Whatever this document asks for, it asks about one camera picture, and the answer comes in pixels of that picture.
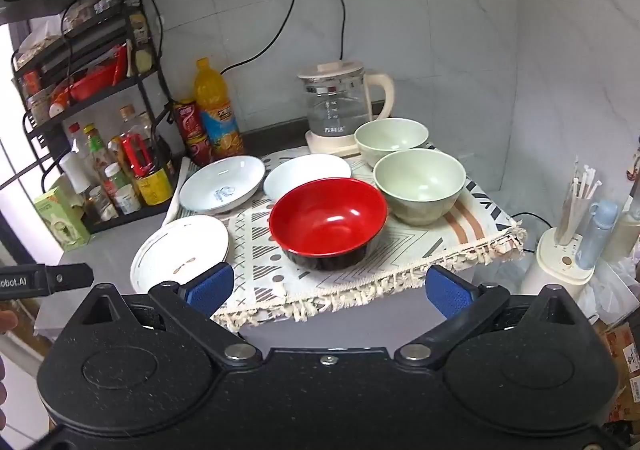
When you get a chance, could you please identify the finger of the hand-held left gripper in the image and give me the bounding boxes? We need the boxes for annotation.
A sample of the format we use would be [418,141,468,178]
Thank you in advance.
[44,263,95,296]

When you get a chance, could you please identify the white plate brown marks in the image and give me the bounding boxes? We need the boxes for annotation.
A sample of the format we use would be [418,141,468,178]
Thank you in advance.
[130,214,231,295]

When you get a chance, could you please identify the pale green bowl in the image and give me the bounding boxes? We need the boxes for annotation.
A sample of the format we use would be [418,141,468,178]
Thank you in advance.
[373,149,467,226]
[354,117,430,168]

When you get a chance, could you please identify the person's left hand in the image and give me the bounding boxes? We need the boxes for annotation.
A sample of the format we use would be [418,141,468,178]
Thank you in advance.
[0,310,19,431]

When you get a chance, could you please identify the orange juice bottle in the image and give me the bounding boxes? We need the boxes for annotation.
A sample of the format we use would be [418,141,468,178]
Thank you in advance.
[194,58,246,158]

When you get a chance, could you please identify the white plastic bottle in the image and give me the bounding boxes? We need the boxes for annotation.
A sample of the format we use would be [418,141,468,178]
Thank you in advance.
[60,153,94,195]

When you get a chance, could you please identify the bundle of wrapped chopsticks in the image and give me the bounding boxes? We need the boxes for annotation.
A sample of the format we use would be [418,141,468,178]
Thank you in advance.
[555,155,601,247]

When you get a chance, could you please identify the black power cable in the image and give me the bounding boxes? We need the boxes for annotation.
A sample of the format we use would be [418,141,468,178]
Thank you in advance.
[318,0,347,62]
[220,0,299,76]

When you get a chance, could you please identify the white chopstick holder appliance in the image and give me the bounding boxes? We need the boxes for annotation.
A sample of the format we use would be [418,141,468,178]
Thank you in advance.
[520,225,597,299]

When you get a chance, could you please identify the red drink can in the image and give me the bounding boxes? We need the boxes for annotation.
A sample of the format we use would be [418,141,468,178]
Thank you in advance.
[172,99,207,141]
[185,133,217,167]

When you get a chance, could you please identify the brown cardboard box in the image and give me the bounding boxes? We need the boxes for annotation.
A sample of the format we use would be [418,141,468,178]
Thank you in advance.
[595,320,640,426]

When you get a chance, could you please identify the cream kettle base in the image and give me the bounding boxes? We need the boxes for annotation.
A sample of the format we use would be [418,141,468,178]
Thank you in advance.
[305,127,373,157]

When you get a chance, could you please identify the patterned fringed table cloth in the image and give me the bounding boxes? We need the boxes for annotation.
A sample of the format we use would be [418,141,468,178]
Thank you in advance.
[160,143,528,333]

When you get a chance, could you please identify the white plate crossed print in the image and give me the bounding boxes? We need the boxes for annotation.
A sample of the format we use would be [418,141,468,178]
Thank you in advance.
[263,153,352,203]

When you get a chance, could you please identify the red and black bowl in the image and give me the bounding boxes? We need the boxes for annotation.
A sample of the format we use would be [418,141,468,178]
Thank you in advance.
[269,179,389,272]

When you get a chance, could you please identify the green cardboard box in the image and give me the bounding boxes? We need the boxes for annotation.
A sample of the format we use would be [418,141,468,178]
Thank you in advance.
[34,177,92,251]

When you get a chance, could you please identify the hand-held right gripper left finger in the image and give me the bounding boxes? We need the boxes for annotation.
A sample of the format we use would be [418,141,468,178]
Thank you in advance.
[70,263,262,371]

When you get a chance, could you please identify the clear plastic bag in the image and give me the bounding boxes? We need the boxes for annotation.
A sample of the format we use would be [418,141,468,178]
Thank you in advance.
[575,255,640,327]

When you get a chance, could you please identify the cream bottle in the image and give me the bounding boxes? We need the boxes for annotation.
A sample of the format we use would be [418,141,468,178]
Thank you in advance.
[602,210,640,267]

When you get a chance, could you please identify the glass kettle cream handle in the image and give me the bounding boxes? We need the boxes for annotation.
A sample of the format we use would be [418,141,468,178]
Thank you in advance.
[297,60,396,137]

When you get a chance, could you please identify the red plastic basket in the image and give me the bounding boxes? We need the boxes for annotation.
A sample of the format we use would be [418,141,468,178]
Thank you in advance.
[50,48,128,102]

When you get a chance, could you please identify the white plate chef hat print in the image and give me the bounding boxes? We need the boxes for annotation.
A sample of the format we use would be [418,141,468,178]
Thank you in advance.
[179,155,267,215]

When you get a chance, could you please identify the oil bottle red handle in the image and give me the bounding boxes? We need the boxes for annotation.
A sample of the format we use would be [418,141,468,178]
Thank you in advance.
[119,105,174,206]

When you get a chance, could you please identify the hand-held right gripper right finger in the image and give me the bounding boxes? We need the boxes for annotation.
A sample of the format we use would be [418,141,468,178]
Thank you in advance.
[395,265,591,368]

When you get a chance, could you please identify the light blue bottle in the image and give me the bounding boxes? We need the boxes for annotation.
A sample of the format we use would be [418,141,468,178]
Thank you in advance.
[575,199,620,271]

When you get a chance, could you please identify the black metal spice rack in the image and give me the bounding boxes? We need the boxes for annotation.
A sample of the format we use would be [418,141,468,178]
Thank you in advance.
[10,0,182,236]

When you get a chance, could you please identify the white jar green label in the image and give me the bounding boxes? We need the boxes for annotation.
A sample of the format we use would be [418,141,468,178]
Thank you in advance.
[104,163,142,215]

